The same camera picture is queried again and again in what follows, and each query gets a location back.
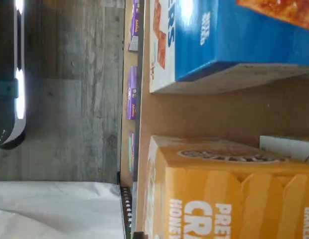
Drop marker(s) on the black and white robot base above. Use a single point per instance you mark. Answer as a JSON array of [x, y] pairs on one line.
[[5, 49]]

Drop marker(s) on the purple snack box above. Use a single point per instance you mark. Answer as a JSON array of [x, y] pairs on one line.
[[132, 99], [134, 25], [131, 154]]

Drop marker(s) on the black metal shelf wooden boards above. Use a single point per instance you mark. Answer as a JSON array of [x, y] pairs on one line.
[[219, 112]]

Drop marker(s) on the yellow white pretzel crackers box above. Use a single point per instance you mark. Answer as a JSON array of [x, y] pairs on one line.
[[206, 184], [284, 147]]

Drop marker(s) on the blue white pretzel crackers box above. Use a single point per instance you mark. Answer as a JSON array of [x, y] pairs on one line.
[[231, 37]]

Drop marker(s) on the white curtain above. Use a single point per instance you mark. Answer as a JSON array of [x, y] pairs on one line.
[[57, 211]]

